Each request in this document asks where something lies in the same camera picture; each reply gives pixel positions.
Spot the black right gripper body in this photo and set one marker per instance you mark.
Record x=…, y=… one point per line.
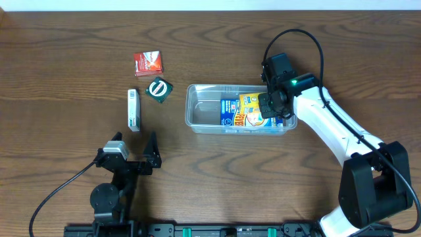
x=267, y=110

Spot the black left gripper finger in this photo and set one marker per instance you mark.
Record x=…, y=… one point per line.
x=151, y=152
x=117, y=137

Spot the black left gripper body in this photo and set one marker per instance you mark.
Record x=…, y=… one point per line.
x=142, y=170

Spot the yellow cough syrup box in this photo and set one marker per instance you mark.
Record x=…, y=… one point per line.
x=250, y=100

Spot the white Panadol box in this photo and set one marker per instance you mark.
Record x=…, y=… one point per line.
x=133, y=110

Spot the blue cooling patch box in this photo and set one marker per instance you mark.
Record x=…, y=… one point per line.
x=230, y=116

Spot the green Zam-Buk box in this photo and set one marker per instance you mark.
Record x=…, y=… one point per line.
x=159, y=89

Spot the clear plastic container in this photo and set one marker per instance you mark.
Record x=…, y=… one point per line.
x=203, y=110

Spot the red medicine box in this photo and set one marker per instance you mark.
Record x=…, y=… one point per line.
x=148, y=63

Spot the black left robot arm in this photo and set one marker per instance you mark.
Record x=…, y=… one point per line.
x=112, y=201

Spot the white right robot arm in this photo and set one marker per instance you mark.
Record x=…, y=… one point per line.
x=375, y=179

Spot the black mounting rail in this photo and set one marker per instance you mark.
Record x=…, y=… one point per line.
x=176, y=230

